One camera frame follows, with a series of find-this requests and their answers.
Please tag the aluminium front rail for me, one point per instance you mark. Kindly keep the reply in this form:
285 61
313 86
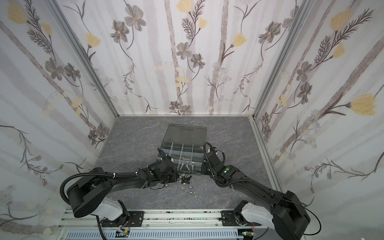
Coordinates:
163 219

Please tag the grey plastic organizer box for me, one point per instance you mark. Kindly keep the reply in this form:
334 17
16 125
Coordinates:
184 144

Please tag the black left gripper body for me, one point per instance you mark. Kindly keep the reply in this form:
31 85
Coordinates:
173 173

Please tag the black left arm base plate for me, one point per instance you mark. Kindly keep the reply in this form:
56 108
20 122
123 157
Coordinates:
128 219

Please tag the white slotted cable duct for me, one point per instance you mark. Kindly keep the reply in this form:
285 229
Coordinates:
207 234

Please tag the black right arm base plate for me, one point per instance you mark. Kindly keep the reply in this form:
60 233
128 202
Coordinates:
229 218

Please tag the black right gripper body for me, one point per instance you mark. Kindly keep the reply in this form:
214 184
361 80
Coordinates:
207 163

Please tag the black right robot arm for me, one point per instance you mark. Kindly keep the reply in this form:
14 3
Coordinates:
289 217

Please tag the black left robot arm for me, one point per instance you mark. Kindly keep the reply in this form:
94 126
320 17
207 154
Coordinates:
85 192

